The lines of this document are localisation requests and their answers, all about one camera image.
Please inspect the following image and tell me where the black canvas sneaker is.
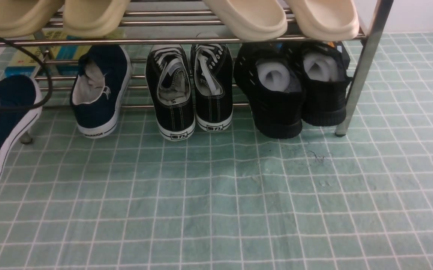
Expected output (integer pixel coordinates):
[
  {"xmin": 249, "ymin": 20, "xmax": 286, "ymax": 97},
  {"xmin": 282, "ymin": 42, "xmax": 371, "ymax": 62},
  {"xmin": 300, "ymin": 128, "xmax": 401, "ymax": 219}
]
[
  {"xmin": 190, "ymin": 44, "xmax": 234, "ymax": 133},
  {"xmin": 145, "ymin": 44, "xmax": 196, "ymax": 141}
]

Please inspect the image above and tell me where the left black canvas sneaker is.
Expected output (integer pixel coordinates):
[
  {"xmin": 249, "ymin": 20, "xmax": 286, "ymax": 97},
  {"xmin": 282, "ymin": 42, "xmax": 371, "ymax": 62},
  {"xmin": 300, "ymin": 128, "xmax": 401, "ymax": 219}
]
[{"xmin": 145, "ymin": 44, "xmax": 196, "ymax": 141}]

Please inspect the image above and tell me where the left olive green slipper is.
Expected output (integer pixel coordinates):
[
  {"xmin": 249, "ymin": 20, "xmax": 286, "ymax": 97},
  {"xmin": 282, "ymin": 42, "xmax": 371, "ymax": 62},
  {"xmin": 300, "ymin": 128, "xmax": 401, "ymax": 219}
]
[{"xmin": 0, "ymin": 0, "xmax": 65, "ymax": 38}]

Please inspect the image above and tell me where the right olive green slipper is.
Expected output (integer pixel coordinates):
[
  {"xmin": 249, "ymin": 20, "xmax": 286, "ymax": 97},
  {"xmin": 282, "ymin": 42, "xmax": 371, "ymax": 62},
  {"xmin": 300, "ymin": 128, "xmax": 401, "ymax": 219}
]
[{"xmin": 63, "ymin": 0, "xmax": 131, "ymax": 38}]

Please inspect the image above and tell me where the cream slipper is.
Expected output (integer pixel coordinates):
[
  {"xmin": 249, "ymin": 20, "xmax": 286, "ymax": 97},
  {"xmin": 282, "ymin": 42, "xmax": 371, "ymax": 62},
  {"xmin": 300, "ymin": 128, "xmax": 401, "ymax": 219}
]
[
  {"xmin": 203, "ymin": 0, "xmax": 288, "ymax": 41},
  {"xmin": 285, "ymin": 0, "xmax": 359, "ymax": 42}
]

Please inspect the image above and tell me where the silver metal shoe rack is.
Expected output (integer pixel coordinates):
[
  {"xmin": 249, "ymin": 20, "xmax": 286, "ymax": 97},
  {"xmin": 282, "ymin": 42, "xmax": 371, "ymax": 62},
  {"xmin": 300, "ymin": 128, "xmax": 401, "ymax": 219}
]
[{"xmin": 0, "ymin": 0, "xmax": 394, "ymax": 137}]

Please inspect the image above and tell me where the right black canvas sneaker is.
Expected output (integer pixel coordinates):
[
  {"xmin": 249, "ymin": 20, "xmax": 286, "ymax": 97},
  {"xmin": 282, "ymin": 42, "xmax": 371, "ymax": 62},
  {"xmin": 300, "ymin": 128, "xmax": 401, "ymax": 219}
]
[{"xmin": 190, "ymin": 44, "xmax": 234, "ymax": 133}]

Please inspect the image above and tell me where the left cream slipper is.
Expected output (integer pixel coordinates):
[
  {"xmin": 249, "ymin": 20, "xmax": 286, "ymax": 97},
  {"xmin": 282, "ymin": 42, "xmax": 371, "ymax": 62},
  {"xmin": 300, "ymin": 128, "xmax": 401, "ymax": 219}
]
[{"xmin": 203, "ymin": 0, "xmax": 288, "ymax": 41}]

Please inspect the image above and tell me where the navy slip-on shoe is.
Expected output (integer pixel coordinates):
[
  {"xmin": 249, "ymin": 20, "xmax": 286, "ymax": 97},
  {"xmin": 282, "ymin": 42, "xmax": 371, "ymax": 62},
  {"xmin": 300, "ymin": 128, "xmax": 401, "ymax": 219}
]
[
  {"xmin": 70, "ymin": 44, "xmax": 133, "ymax": 139},
  {"xmin": 0, "ymin": 75, "xmax": 43, "ymax": 179}
]

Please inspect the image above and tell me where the black knit shoe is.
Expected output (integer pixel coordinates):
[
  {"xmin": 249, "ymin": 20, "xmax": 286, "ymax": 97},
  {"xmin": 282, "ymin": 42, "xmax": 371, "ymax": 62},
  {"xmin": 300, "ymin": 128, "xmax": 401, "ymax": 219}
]
[
  {"xmin": 233, "ymin": 43, "xmax": 306, "ymax": 140},
  {"xmin": 284, "ymin": 41, "xmax": 353, "ymax": 127}
]

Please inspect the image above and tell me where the olive green slipper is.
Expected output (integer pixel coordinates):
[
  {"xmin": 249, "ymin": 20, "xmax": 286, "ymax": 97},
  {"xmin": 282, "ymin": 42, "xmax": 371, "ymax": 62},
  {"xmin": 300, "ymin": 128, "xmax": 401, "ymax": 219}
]
[
  {"xmin": 0, "ymin": 0, "xmax": 65, "ymax": 38},
  {"xmin": 63, "ymin": 0, "xmax": 131, "ymax": 38}
]

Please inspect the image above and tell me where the right cream slipper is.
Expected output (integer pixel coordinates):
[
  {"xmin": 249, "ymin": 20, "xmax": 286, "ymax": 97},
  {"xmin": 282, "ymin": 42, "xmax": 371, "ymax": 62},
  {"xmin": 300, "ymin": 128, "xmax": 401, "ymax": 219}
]
[{"xmin": 285, "ymin": 0, "xmax": 359, "ymax": 42}]

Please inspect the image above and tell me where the left black knit shoe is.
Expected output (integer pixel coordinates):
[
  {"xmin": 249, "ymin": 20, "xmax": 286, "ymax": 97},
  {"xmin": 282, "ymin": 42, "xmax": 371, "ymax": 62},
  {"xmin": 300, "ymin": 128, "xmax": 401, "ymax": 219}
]
[{"xmin": 233, "ymin": 43, "xmax": 306, "ymax": 140}]

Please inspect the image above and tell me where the blue yellow book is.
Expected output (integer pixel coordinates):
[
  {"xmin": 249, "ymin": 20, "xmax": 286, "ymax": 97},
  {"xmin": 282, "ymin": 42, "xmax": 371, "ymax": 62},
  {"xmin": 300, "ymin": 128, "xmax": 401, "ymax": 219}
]
[{"xmin": 4, "ymin": 31, "xmax": 93, "ymax": 78}]

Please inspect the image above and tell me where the yellow green book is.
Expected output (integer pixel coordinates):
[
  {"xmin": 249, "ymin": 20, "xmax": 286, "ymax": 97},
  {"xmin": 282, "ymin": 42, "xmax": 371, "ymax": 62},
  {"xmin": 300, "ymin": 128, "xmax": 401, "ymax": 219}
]
[{"xmin": 33, "ymin": 29, "xmax": 126, "ymax": 60}]

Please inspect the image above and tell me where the right black knit shoe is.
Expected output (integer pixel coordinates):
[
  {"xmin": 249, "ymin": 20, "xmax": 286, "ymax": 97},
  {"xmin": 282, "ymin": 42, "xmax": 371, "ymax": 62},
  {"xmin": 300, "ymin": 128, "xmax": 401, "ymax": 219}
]
[{"xmin": 284, "ymin": 41, "xmax": 353, "ymax": 127}]

